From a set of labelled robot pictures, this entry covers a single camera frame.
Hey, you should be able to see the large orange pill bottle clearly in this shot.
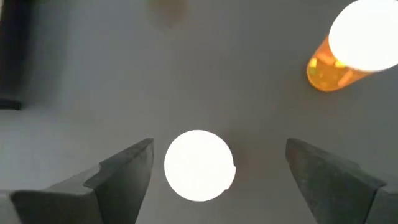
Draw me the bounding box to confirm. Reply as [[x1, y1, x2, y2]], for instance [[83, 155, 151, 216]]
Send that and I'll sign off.
[[306, 0, 398, 93], [164, 129, 237, 202]]

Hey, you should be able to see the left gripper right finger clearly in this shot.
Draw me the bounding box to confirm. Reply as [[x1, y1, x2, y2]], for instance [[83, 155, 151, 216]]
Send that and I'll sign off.
[[285, 139, 398, 224]]

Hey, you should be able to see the black table mat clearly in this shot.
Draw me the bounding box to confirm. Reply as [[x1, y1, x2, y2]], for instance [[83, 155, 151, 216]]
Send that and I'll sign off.
[[0, 0, 398, 224]]

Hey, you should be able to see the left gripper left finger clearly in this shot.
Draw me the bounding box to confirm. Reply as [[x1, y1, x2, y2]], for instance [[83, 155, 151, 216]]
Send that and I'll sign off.
[[11, 138, 155, 224]]

